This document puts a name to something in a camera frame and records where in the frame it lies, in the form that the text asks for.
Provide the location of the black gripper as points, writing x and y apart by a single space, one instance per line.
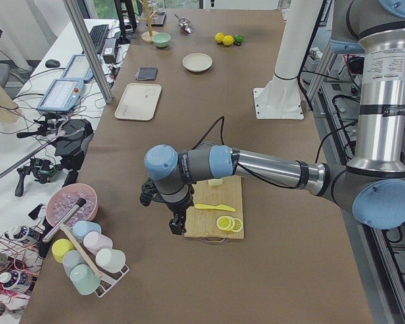
178 208

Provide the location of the white steamed bun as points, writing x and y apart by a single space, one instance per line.
215 182

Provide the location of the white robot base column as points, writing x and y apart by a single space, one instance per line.
280 98

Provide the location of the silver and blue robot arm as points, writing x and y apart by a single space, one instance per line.
371 186

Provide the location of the beige rectangular tray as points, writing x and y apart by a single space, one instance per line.
138 102

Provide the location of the yellow plastic knife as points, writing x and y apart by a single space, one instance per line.
219 207

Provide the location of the lemon slice front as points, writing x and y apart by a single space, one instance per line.
225 223

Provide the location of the lemon slice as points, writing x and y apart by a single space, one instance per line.
238 225
225 223

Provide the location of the lemon slice back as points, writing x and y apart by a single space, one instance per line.
238 225

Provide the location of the white cup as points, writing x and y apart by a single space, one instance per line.
111 260

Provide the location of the pink cup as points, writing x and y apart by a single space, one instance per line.
94 242

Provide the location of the white cup rack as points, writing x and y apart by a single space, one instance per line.
110 280

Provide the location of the blue cup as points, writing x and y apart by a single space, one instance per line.
82 228

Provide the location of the steel muddler with black tip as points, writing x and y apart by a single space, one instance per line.
49 236

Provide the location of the mint green cup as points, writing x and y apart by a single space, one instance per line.
84 279

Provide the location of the grey cup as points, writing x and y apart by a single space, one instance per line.
70 260

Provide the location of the pink bowl of ice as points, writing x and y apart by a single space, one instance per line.
63 200

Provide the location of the yellow cup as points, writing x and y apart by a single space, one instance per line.
60 248

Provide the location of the grey folded cloth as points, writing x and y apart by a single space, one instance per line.
146 73

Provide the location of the beige round plate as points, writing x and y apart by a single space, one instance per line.
197 62

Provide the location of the blue teach pendant near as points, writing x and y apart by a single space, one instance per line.
62 95

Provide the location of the blue teach pendant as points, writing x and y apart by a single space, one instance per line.
62 95
78 67

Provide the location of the blue teach pendant far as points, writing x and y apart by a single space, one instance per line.
78 67

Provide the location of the mint green bowl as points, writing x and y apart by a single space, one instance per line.
161 39

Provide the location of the wooden cup tree stand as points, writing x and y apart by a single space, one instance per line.
149 13

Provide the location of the yellow lemon right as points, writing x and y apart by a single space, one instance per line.
228 40

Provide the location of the yellow lemon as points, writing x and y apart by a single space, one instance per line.
219 37
228 40

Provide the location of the yellow lemon left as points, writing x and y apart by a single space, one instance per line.
219 37

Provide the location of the green lime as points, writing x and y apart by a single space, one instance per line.
238 39

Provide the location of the metal scoop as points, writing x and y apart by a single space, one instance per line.
184 24

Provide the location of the black computer mouse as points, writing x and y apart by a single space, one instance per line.
52 63

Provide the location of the black keyboard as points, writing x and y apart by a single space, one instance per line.
98 35

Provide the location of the aluminium frame post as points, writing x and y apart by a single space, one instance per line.
84 38

